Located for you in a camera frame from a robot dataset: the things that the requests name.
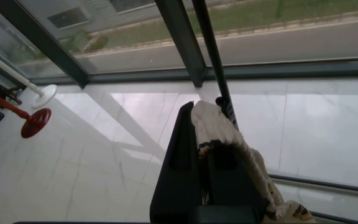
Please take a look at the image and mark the red round-footed pole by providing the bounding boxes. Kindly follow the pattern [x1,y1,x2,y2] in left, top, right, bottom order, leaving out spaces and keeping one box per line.
[0,84,52,139]

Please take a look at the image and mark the cream printed garment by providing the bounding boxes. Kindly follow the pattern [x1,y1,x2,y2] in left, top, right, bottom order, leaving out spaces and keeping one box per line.
[190,100,317,223]

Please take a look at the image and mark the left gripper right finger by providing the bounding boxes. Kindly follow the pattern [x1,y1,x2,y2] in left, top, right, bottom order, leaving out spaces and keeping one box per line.
[201,142,267,222]

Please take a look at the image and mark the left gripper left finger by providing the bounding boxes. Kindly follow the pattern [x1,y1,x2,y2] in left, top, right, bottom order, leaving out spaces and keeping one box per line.
[149,101,204,222]

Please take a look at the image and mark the white round-footed pole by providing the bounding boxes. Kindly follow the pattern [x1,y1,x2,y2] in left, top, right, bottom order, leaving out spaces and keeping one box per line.
[0,45,58,110]

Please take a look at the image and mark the black clothes rack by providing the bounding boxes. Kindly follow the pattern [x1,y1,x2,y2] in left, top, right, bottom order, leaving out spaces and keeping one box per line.
[191,0,358,223]

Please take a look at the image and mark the window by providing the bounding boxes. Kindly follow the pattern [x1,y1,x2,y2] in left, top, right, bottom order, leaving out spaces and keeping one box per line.
[0,0,358,90]

